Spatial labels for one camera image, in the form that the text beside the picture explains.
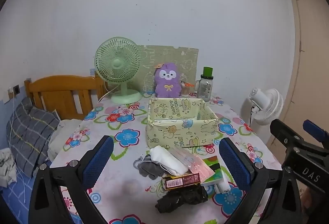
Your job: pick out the grey plaid pillow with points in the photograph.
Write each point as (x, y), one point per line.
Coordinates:
(30, 131)

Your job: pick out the black plastic bag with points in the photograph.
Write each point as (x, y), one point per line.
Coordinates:
(180, 199)

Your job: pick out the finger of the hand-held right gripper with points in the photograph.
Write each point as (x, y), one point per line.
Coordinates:
(295, 137)
(316, 131)

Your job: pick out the purple plush toy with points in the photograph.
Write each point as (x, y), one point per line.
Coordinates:
(167, 85)

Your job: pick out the wall socket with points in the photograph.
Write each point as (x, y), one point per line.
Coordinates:
(16, 89)

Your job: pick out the clear cotton swab jar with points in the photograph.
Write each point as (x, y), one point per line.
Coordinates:
(185, 91)

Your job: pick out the green printed board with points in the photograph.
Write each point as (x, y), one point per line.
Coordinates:
(174, 59)

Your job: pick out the wooden bed headboard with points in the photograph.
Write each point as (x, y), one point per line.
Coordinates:
(59, 85)

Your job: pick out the beige door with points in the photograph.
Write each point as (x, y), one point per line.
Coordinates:
(313, 59)

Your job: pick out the white patterned cloth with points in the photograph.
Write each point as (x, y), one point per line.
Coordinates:
(6, 167)

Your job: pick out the white cloth roll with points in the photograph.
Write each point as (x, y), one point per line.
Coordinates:
(167, 159)

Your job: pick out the green desk fan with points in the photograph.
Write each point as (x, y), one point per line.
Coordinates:
(117, 63)

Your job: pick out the glass mug with green lid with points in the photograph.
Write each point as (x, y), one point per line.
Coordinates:
(204, 90)

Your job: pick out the white blanket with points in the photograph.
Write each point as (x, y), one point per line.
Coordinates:
(66, 126)

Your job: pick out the floral tablecloth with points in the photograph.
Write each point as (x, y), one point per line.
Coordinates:
(123, 121)

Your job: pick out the yellow printed storage box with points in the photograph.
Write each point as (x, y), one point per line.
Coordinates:
(174, 134)

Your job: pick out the clear plastic packet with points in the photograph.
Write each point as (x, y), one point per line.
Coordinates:
(183, 155)

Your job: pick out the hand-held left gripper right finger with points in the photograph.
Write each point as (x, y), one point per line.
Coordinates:
(234, 164)

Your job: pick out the blue bed sheet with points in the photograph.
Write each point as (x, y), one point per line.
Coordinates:
(12, 203)

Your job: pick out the brown cartoon snack box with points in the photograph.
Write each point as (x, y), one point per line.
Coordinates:
(180, 181)

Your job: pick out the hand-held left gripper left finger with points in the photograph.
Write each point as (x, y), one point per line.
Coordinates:
(99, 159)

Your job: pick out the white standing fan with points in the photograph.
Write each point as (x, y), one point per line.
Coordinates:
(270, 108)

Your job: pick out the small white roll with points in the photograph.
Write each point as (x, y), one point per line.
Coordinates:
(222, 186)

